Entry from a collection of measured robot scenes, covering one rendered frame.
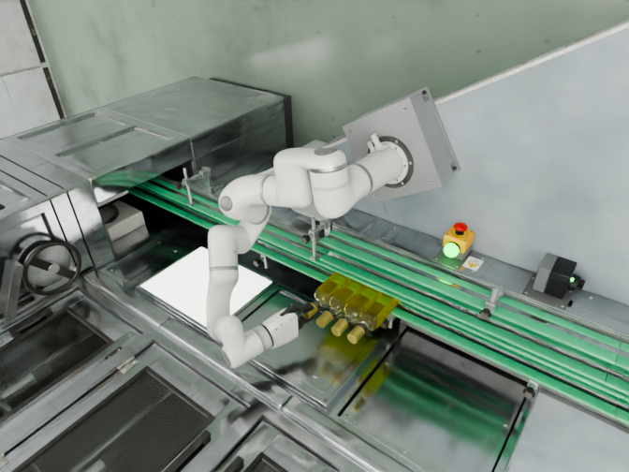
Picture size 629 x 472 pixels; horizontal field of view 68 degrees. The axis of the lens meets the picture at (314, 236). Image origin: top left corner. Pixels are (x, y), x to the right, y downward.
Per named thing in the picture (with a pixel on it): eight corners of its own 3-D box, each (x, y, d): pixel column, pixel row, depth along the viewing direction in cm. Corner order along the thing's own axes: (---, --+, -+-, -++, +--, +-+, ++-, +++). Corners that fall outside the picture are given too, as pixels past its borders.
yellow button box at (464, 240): (450, 242, 150) (440, 253, 145) (454, 222, 146) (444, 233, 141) (472, 249, 146) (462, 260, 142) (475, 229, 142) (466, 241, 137)
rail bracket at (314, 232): (322, 247, 168) (301, 264, 160) (322, 207, 159) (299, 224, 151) (329, 250, 167) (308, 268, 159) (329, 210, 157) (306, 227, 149)
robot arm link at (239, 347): (205, 322, 135) (215, 322, 126) (237, 305, 140) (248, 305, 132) (226, 369, 136) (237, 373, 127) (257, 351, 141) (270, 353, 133)
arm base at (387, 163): (360, 142, 140) (328, 158, 130) (390, 124, 130) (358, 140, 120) (384, 188, 141) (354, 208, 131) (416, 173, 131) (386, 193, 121)
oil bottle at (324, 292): (347, 272, 167) (311, 305, 153) (347, 258, 164) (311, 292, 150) (360, 277, 164) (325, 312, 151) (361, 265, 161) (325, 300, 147)
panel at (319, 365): (202, 248, 202) (136, 291, 180) (201, 243, 200) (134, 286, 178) (385, 340, 157) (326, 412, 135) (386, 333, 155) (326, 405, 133)
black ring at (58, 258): (82, 272, 187) (29, 302, 173) (65, 227, 175) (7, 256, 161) (89, 276, 184) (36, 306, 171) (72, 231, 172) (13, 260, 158)
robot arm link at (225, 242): (246, 263, 126) (278, 264, 139) (242, 186, 129) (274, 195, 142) (202, 269, 134) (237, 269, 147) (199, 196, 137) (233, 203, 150)
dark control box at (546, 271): (540, 272, 136) (531, 288, 131) (547, 251, 132) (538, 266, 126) (570, 284, 132) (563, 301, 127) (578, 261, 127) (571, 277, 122)
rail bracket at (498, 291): (492, 289, 134) (475, 317, 125) (498, 269, 129) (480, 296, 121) (506, 295, 132) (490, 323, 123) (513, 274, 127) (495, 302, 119)
